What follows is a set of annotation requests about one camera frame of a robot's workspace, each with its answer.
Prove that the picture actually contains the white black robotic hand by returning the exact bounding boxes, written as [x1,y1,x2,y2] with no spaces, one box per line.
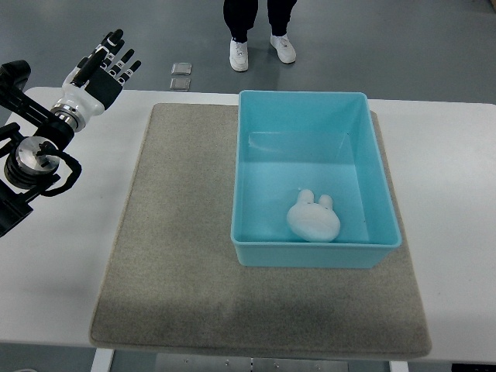
[50,29,141,133]

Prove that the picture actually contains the white bunny toy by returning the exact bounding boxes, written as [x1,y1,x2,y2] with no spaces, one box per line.
[287,189,341,243]

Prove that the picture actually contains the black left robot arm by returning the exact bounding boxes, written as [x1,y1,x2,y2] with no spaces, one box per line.
[1,60,82,236]

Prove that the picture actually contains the blue plastic box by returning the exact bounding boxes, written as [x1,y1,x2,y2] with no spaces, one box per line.
[231,91,402,269]

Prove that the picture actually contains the lower floor socket plate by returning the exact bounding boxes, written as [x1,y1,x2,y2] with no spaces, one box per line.
[170,77,191,91]

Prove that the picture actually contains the floor socket plate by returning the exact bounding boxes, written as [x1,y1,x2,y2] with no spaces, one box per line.
[170,77,191,91]
[171,62,192,76]

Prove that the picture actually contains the upper floor socket plate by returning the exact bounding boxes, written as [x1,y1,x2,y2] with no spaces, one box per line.
[171,62,192,76]

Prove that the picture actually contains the left white sneaker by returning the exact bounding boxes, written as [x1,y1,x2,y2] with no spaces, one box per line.
[229,39,249,72]

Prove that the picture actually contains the white sneaker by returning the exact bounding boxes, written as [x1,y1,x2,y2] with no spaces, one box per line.
[270,34,296,64]
[229,39,249,72]

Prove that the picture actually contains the standing person's black trousers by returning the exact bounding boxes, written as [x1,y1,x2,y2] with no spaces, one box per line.
[222,0,297,43]

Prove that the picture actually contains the right white sneaker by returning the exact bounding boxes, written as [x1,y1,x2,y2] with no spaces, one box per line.
[270,34,296,64]

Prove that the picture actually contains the beige felt mat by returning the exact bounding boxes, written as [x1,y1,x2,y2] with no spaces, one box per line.
[89,104,432,360]

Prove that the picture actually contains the white table leg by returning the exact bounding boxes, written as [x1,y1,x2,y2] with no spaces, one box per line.
[90,348,115,372]

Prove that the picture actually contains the grey metal table crossbar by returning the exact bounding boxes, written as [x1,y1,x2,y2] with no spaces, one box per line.
[154,353,391,372]

